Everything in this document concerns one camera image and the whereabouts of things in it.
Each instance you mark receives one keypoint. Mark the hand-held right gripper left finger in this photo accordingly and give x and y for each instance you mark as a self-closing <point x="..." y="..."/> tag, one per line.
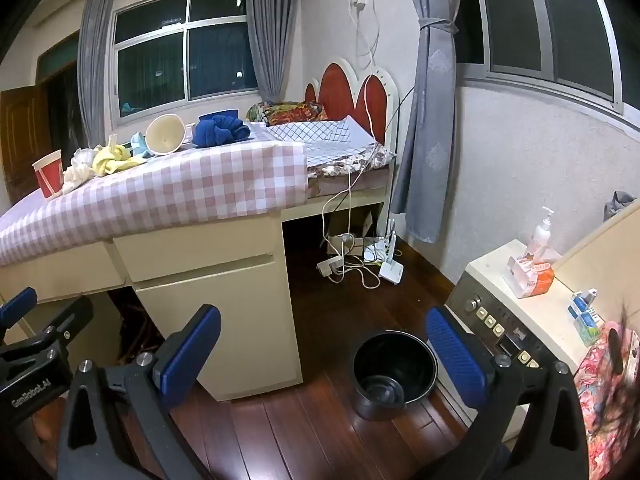
<point x="187" y="360"/>

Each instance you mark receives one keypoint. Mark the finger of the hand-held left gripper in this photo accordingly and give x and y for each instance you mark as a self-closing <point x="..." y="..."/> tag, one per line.
<point x="17" y="307"/>
<point x="55" y="332"/>

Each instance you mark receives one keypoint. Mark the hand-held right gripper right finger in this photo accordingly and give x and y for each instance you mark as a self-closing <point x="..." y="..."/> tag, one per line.
<point x="455" y="360"/>

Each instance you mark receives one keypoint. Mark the black trash bin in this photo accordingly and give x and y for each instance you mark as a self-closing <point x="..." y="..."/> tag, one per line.
<point x="390" y="390"/>

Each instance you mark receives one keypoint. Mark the red paper cup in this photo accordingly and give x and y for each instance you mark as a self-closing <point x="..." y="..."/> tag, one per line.
<point x="49" y="177"/>

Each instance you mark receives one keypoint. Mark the white tissue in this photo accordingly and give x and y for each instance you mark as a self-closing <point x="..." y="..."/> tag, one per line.
<point x="77" y="170"/>

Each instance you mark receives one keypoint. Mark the yellow cloth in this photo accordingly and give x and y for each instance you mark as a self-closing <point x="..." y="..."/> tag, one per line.
<point x="112" y="160"/>

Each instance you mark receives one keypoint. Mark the teal paper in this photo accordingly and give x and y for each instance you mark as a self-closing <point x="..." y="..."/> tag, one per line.
<point x="139" y="142"/>

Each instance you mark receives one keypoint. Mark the large white paper cup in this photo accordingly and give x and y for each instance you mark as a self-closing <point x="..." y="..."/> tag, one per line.
<point x="167" y="135"/>

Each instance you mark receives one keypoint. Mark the dark blue cloth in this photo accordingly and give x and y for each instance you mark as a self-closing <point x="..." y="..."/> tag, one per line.
<point x="220" y="130"/>

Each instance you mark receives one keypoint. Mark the cream desk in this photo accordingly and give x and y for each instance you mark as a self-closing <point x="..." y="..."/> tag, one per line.
<point x="215" y="320"/>

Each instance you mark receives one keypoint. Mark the cream cabinet with buttons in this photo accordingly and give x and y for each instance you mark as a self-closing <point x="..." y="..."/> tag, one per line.
<point x="500" y="265"/>

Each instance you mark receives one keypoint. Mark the orange tissue pack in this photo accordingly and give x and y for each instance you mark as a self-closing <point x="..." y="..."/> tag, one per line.
<point x="537" y="282"/>

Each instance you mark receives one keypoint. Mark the white modem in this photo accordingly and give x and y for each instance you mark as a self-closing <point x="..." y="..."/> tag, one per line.
<point x="375" y="252"/>

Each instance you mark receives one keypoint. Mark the blue white small box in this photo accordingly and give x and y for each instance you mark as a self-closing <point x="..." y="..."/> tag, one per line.
<point x="580" y="305"/>

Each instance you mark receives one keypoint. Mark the green blue small box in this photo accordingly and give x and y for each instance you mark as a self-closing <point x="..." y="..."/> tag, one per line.
<point x="591" y="330"/>

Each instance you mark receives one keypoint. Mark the clear pump bottle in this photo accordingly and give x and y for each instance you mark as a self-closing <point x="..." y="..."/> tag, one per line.
<point x="540" y="237"/>

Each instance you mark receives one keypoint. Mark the pink floral cloth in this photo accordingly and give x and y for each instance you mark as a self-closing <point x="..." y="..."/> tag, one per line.
<point x="600" y="410"/>

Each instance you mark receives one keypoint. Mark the white power strip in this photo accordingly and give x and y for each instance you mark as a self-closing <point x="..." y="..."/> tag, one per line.
<point x="330" y="265"/>

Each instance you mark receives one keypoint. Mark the cardboard box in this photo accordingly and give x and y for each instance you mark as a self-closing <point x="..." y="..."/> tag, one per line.
<point x="357" y="220"/>

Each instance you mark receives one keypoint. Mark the dark hair strands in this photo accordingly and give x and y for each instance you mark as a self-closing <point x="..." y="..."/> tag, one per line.
<point x="627" y="345"/>

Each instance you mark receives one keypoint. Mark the cream bed board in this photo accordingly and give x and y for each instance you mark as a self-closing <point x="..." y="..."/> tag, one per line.
<point x="600" y="265"/>

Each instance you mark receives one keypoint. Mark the brown wooden door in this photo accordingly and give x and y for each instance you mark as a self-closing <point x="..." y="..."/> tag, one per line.
<point x="25" y="130"/>

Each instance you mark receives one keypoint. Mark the brown floral mattress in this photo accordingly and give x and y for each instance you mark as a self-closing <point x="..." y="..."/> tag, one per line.
<point x="350" y="165"/>

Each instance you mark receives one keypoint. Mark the grey cloth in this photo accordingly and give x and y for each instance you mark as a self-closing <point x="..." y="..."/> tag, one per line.
<point x="620" y="207"/>

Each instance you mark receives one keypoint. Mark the tied grey curtain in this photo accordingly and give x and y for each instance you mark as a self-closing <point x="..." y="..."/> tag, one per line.
<point x="430" y="135"/>

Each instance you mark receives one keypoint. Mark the white grid-patterned sheet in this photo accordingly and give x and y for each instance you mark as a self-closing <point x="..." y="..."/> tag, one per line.
<point x="320" y="135"/>

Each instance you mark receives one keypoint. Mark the colourful patterned pillow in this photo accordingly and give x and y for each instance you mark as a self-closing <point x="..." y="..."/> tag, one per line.
<point x="295" y="112"/>

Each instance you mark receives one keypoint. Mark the red and white headboard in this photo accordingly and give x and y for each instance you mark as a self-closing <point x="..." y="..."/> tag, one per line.
<point x="340" y="90"/>

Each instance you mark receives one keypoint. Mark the white framed window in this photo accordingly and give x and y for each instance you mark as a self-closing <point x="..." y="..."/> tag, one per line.
<point x="150" y="30"/>

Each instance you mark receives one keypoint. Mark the large dark side window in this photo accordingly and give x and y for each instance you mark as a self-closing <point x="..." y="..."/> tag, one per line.
<point x="515" y="20"/>

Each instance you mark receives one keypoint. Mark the cream bed frame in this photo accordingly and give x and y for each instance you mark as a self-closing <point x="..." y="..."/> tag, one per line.
<point x="350" y="195"/>

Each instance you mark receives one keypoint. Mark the white wall charger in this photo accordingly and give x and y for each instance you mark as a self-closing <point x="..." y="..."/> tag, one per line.
<point x="357" y="2"/>

